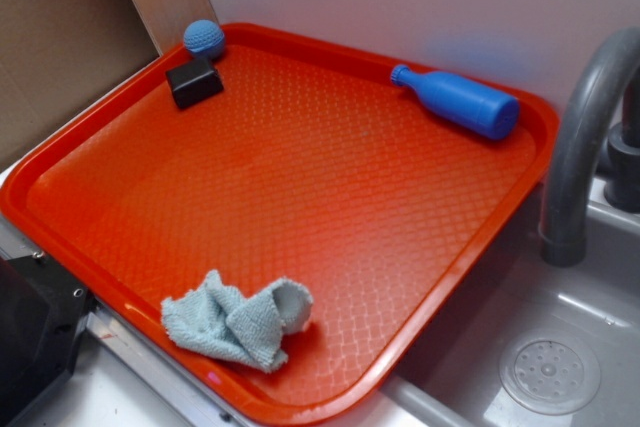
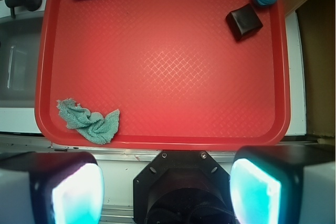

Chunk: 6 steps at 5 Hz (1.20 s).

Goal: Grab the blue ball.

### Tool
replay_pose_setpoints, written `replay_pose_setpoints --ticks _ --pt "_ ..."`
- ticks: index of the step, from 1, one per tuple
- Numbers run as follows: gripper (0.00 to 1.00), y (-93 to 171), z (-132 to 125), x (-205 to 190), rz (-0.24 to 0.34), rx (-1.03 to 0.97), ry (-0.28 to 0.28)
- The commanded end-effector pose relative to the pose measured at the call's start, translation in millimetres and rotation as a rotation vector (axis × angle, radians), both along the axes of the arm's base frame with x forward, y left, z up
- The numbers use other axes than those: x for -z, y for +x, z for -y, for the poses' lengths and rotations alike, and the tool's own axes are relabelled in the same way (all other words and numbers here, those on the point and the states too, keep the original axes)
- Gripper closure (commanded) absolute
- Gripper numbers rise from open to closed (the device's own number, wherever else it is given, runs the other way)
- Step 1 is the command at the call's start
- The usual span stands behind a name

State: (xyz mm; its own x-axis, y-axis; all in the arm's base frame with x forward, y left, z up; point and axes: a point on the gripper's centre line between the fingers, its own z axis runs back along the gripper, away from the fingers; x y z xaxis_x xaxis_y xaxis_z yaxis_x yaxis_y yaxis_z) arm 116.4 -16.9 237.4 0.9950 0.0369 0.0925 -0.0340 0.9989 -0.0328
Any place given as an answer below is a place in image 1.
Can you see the light blue cloth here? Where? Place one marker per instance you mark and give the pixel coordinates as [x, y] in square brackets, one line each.
[218, 321]

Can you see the black wedge block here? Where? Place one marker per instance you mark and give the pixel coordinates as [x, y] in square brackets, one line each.
[193, 82]

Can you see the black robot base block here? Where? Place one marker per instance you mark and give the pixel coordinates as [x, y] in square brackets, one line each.
[44, 311]

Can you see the dark grey faucet handle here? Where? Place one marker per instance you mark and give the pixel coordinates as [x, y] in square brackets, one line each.
[622, 189]

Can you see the grey faucet spout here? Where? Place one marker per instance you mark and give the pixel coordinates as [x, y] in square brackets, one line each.
[595, 106]

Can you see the brown cardboard panel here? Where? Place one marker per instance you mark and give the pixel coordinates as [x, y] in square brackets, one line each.
[57, 58]

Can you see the grey sink basin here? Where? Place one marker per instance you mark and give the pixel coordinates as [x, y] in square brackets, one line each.
[450, 376]

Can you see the blue plastic bottle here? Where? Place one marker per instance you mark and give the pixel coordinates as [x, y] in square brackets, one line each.
[484, 110]

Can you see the sink drain strainer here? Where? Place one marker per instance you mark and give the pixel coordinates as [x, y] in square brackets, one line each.
[549, 372]

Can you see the orange plastic tray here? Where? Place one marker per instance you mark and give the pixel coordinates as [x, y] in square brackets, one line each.
[308, 165]

